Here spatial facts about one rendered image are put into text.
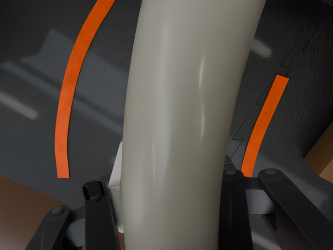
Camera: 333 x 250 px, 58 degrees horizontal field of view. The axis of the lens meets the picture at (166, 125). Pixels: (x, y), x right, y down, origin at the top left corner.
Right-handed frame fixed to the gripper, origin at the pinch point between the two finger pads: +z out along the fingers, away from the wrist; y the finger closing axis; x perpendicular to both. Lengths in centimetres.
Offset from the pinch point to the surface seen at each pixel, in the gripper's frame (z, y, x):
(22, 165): 90, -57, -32
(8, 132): 90, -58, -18
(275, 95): 82, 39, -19
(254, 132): 83, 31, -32
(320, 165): 72, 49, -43
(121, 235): 90, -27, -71
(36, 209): 92, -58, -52
